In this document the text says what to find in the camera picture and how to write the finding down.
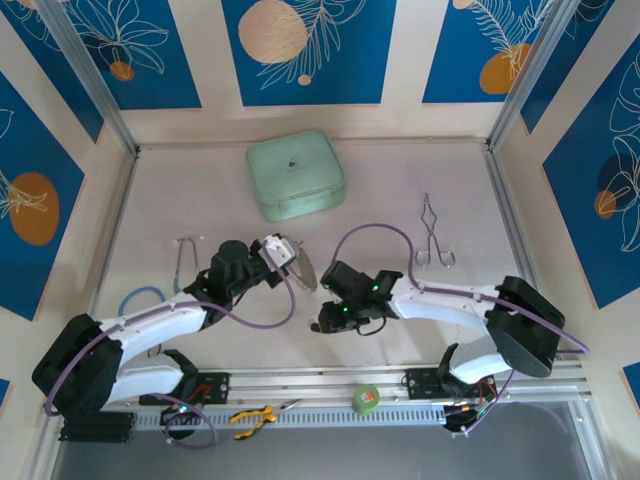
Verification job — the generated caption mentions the grey slotted cable duct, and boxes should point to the grey slotted cable duct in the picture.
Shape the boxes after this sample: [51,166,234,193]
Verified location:
[132,403,449,430]

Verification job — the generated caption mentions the metal coil keychain with keys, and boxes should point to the metal coil keychain with keys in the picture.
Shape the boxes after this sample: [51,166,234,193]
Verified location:
[299,242,319,295]

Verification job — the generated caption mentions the aluminium frame post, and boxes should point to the aluminium frame post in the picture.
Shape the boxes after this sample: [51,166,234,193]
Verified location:
[487,0,574,151]
[37,0,141,156]

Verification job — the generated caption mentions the mint green square case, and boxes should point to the mint green square case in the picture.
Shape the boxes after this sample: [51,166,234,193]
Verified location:
[244,129,348,224]

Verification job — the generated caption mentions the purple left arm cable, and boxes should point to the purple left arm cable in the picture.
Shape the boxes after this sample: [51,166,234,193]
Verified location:
[44,249,297,450]

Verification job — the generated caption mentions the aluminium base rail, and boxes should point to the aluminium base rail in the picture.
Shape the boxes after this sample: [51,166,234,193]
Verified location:
[197,367,586,401]

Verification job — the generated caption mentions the black ribbed block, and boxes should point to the black ribbed block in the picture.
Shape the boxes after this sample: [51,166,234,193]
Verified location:
[58,412,137,445]

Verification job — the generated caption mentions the aluminium table side rail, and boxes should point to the aluminium table side rail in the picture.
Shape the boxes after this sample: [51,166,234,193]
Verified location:
[29,152,141,480]
[483,144,616,480]

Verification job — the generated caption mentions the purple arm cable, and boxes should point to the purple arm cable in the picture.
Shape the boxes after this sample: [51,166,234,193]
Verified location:
[44,249,297,450]
[332,223,592,439]

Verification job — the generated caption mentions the green tape roll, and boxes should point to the green tape roll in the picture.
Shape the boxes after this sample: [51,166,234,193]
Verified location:
[352,383,382,416]

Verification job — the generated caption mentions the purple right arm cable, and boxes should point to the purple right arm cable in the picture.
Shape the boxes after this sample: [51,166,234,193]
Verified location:
[332,223,592,439]

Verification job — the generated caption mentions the blue stethoscope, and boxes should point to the blue stethoscope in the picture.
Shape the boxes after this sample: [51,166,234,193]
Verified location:
[118,234,206,322]

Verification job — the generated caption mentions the yellow handled pliers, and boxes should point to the yellow handled pliers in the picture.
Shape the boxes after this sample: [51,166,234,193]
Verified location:
[229,399,304,441]

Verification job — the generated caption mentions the small electronics board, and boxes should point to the small electronics board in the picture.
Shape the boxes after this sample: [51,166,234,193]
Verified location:
[160,401,199,426]
[442,387,501,431]

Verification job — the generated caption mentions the metal crucible tongs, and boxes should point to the metal crucible tongs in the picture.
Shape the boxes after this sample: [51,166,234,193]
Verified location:
[414,192,457,269]

